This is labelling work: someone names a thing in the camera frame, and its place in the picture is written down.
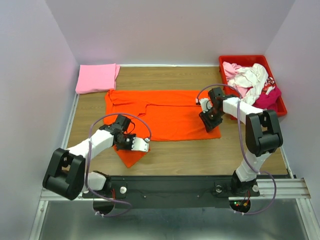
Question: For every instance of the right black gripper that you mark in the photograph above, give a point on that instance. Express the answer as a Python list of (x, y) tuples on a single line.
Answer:
[(209, 124)]

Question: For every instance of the aluminium rail frame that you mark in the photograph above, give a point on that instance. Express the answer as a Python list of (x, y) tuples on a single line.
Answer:
[(269, 188)]

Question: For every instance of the orange t-shirt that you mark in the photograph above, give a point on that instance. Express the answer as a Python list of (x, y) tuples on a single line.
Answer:
[(163, 115)]

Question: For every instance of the magenta garment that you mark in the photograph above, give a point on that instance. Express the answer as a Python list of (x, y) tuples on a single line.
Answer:
[(268, 101)]

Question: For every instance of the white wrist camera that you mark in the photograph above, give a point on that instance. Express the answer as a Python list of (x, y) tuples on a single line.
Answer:
[(204, 103), (140, 144)]

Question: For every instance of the light pink garment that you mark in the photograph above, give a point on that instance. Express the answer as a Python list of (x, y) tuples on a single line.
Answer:
[(230, 69)]

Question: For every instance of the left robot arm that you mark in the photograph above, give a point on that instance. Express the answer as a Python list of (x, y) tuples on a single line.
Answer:
[(66, 175)]

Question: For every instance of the folded pink t-shirt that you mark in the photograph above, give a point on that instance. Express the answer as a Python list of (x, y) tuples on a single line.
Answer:
[(97, 78)]

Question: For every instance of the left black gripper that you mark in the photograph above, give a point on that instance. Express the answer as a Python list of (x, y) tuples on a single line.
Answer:
[(129, 147)]

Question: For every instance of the white garment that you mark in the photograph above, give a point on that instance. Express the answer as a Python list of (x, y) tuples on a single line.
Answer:
[(251, 81)]

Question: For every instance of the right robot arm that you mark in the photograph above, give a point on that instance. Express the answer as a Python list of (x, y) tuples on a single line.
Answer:
[(262, 136)]

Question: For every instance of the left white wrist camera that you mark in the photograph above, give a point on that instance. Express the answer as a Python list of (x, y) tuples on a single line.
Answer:
[(140, 144)]

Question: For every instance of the red plastic bin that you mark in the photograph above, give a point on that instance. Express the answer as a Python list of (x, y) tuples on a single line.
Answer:
[(248, 61)]

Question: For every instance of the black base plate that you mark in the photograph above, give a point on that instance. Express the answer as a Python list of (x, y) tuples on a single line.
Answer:
[(186, 191)]

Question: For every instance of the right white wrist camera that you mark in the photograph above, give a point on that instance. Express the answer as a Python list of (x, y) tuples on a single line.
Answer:
[(204, 103)]

